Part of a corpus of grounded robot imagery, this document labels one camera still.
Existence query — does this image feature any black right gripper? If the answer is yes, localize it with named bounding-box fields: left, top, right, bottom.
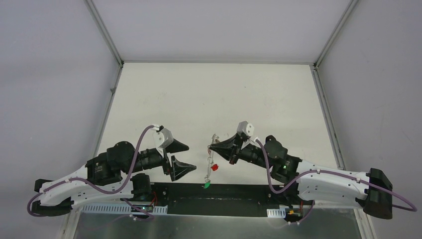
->
left=210, top=132, right=272, bottom=170

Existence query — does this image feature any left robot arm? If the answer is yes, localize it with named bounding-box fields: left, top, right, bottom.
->
left=27, top=141, right=197, bottom=217

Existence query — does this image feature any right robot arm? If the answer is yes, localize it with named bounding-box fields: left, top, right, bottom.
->
left=209, top=134, right=393, bottom=220

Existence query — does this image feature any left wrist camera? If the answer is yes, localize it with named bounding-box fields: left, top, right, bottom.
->
left=153, top=125, right=174, bottom=157

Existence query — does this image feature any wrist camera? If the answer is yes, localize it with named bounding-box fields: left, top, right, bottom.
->
left=236, top=121, right=255, bottom=142
left=153, top=125, right=174, bottom=157

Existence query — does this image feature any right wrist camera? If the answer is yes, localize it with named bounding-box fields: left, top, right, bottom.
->
left=236, top=121, right=255, bottom=142

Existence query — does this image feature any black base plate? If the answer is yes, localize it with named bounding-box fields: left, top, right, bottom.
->
left=138, top=182, right=316, bottom=219

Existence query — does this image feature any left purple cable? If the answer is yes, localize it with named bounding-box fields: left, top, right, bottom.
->
left=27, top=124, right=166, bottom=221

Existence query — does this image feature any purple cable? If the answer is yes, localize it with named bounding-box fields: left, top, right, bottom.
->
left=255, top=138, right=418, bottom=228
left=27, top=124, right=166, bottom=221

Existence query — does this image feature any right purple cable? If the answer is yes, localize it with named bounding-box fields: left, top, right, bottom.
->
left=255, top=138, right=418, bottom=228

